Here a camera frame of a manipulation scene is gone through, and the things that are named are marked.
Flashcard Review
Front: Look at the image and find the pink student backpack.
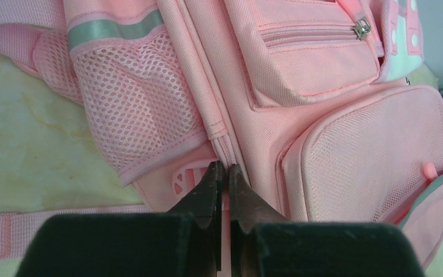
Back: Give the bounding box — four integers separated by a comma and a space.
0, 1, 443, 268

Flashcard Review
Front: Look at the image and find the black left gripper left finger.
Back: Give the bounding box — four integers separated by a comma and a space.
17, 161, 224, 276

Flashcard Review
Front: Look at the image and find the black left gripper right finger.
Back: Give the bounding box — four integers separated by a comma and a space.
228, 164, 424, 276

